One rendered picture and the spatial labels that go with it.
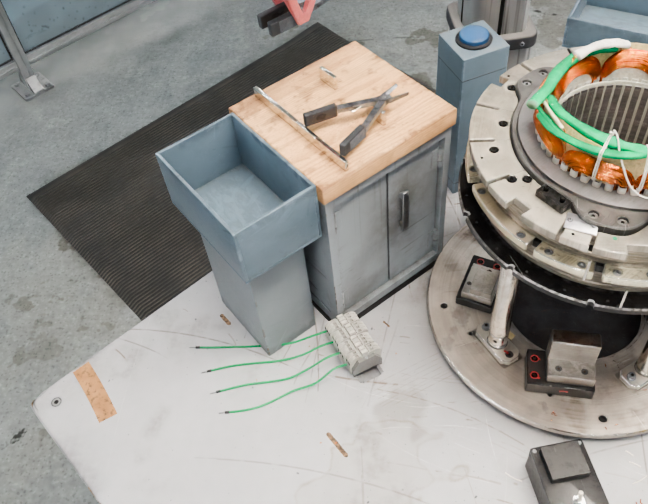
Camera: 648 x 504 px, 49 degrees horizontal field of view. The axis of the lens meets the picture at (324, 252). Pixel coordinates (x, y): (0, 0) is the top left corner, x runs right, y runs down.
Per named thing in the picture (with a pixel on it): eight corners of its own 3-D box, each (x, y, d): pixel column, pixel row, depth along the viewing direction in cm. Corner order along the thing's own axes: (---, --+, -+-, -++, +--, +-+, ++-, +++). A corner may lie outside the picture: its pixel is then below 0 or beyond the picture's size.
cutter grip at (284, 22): (273, 38, 76) (270, 25, 75) (268, 34, 76) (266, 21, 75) (303, 22, 77) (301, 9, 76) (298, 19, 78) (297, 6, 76)
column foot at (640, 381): (615, 375, 89) (616, 371, 88) (654, 350, 91) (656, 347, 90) (632, 393, 87) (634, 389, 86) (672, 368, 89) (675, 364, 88)
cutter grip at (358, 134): (345, 157, 77) (344, 146, 76) (339, 154, 78) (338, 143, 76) (366, 136, 79) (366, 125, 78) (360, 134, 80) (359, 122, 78)
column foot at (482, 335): (490, 321, 95) (490, 317, 95) (522, 357, 91) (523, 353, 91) (471, 331, 95) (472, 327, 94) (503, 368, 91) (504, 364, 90)
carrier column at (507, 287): (496, 355, 92) (517, 253, 76) (482, 343, 93) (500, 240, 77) (510, 345, 93) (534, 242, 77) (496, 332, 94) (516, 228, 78)
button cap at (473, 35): (494, 41, 96) (495, 35, 95) (468, 50, 95) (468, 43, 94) (479, 26, 98) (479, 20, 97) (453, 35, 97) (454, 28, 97)
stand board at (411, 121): (324, 206, 78) (322, 190, 76) (231, 122, 88) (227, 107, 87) (456, 124, 85) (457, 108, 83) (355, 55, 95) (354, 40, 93)
